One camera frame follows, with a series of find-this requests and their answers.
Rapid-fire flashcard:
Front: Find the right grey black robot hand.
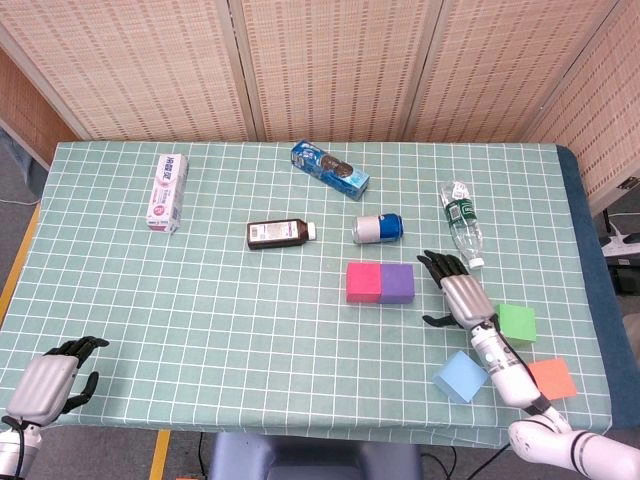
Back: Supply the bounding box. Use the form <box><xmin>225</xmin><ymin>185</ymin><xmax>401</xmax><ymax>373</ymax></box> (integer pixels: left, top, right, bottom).
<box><xmin>417</xmin><ymin>249</ymin><xmax>501</xmax><ymax>332</ymax></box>

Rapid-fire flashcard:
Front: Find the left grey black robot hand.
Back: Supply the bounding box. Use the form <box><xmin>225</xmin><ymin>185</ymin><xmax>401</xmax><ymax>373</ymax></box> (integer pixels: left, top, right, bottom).
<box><xmin>2</xmin><ymin>336</ymin><xmax>110</xmax><ymax>426</ymax></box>

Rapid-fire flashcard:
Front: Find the green foam cube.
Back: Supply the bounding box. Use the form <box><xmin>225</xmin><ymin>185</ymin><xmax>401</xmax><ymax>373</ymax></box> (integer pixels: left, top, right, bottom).
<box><xmin>494</xmin><ymin>302</ymin><xmax>538</xmax><ymax>350</ymax></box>

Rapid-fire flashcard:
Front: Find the light blue foam cube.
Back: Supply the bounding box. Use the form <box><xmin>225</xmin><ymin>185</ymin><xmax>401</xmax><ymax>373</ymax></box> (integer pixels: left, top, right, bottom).
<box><xmin>432</xmin><ymin>350</ymin><xmax>489</xmax><ymax>404</ymax></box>

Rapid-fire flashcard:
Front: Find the orange foam cube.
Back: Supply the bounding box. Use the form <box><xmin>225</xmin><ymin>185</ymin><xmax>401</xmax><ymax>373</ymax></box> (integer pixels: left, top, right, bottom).
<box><xmin>527</xmin><ymin>357</ymin><xmax>579</xmax><ymax>401</ymax></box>

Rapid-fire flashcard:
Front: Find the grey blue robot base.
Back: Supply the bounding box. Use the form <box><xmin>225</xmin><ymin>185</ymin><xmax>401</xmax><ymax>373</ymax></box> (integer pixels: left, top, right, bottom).
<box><xmin>207</xmin><ymin>430</ymin><xmax>424</xmax><ymax>480</ymax></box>

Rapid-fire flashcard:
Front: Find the purple foam cube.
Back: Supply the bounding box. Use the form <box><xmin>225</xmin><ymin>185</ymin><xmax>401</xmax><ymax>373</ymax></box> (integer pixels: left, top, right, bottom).
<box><xmin>378</xmin><ymin>263</ymin><xmax>416</xmax><ymax>306</ymax></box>

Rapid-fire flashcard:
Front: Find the clear water bottle green label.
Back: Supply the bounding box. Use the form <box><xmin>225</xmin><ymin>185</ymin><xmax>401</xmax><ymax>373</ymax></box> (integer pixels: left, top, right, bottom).
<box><xmin>439</xmin><ymin>178</ymin><xmax>487</xmax><ymax>270</ymax></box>

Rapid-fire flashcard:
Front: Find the pink foam cube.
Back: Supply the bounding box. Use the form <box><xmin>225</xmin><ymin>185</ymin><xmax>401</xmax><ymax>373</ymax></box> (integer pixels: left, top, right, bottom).
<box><xmin>345</xmin><ymin>262</ymin><xmax>385</xmax><ymax>305</ymax></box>

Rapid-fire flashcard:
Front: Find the blue silver drink can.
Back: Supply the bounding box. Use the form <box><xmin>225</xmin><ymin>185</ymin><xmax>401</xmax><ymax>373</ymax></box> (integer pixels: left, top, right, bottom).
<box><xmin>351</xmin><ymin>213</ymin><xmax>405</xmax><ymax>246</ymax></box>

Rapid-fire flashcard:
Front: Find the yellow floor tape strip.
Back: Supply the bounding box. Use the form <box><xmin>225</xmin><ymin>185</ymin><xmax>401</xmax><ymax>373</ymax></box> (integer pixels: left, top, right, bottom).
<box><xmin>148</xmin><ymin>429</ymin><xmax>172</xmax><ymax>480</ymax></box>
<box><xmin>0</xmin><ymin>203</ymin><xmax>42</xmax><ymax>324</ymax></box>

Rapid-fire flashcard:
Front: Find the dark blue table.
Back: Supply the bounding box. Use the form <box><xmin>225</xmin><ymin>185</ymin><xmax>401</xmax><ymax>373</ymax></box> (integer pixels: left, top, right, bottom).
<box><xmin>555</xmin><ymin>144</ymin><xmax>640</xmax><ymax>431</ymax></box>

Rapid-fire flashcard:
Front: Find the white power strip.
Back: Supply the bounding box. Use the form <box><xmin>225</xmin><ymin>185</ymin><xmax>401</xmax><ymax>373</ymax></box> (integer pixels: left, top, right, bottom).
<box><xmin>599</xmin><ymin>224</ymin><xmax>640</xmax><ymax>259</ymax></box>

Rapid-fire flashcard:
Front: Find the blue cookie box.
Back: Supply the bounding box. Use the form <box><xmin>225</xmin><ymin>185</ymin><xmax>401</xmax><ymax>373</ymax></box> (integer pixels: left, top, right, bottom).
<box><xmin>291</xmin><ymin>139</ymin><xmax>372</xmax><ymax>202</ymax></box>

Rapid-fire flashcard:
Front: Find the green checked tablecloth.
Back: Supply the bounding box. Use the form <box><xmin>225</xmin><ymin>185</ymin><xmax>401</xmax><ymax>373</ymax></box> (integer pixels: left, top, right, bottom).
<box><xmin>0</xmin><ymin>141</ymin><xmax>614</xmax><ymax>449</ymax></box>

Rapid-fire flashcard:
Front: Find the brown medicine bottle white cap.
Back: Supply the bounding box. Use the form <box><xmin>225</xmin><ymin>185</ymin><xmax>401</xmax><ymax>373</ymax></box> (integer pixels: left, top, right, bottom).
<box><xmin>245</xmin><ymin>217</ymin><xmax>317</xmax><ymax>252</ymax></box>

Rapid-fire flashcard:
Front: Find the pink white toothpaste box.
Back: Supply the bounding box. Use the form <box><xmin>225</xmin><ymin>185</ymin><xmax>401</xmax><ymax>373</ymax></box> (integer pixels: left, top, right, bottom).
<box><xmin>145</xmin><ymin>153</ymin><xmax>190</xmax><ymax>235</ymax></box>

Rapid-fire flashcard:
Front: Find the woven bamboo folding screen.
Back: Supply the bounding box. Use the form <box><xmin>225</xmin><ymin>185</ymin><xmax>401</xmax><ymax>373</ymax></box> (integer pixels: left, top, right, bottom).
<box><xmin>0</xmin><ymin>0</ymin><xmax>640</xmax><ymax>204</ymax></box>

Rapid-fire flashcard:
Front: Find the black floor cable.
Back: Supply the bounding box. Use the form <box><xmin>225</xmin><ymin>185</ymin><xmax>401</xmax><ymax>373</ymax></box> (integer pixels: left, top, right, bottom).
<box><xmin>419</xmin><ymin>443</ymin><xmax>511</xmax><ymax>480</ymax></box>

